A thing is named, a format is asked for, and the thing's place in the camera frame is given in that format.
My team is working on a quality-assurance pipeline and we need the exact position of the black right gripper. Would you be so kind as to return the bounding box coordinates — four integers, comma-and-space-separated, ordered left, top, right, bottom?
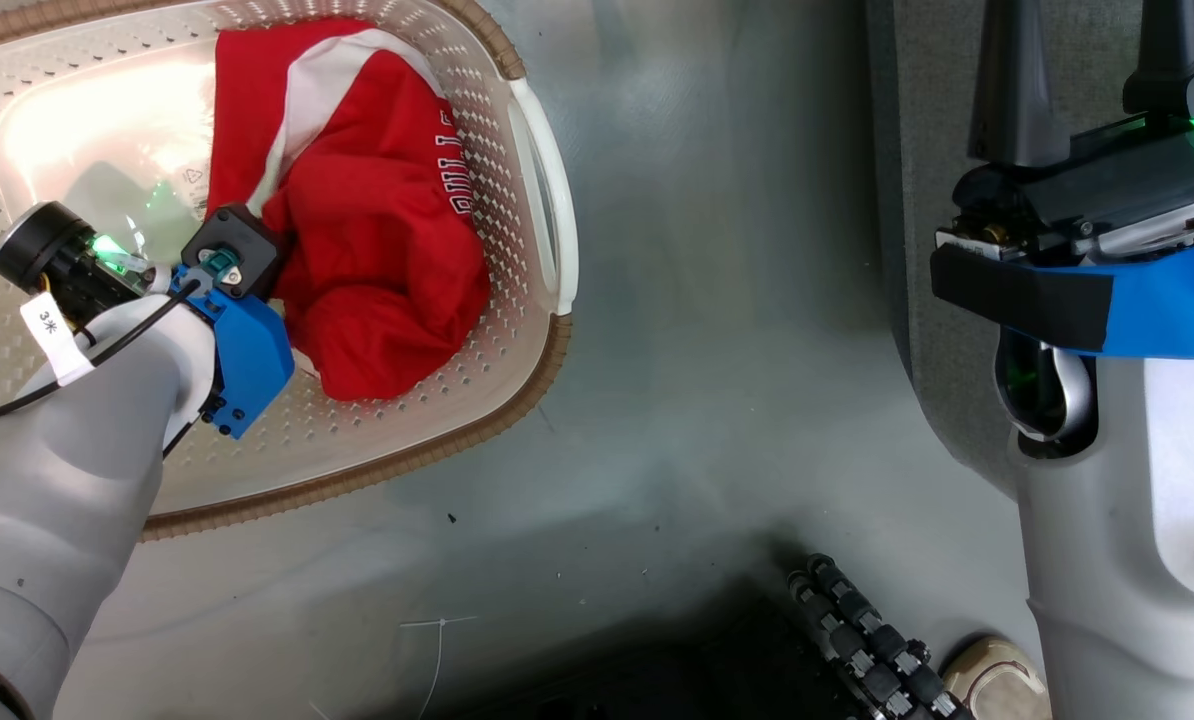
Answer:
932, 0, 1194, 291

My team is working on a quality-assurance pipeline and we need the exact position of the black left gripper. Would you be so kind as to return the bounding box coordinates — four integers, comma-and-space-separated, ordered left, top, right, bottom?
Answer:
0, 200, 154, 327

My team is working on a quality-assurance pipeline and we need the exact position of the red and white shirt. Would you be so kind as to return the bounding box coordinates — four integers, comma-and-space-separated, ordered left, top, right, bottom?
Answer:
205, 16, 493, 403

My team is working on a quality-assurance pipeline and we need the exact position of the white paper label tag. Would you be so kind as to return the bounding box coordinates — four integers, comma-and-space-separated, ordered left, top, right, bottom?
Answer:
19, 292, 96, 389

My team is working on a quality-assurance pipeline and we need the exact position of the white perforated laundry basket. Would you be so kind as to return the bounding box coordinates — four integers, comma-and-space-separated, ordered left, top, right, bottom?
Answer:
0, 0, 580, 543

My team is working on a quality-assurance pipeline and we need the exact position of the white zip tie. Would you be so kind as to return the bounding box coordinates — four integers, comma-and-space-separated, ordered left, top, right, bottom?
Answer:
399, 614, 480, 720

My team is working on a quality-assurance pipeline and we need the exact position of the beige shoe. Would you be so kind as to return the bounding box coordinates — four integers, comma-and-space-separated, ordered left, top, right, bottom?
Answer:
940, 634, 1050, 720

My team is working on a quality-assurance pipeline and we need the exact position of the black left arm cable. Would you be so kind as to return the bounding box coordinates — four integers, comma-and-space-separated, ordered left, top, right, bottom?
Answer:
0, 276, 204, 433

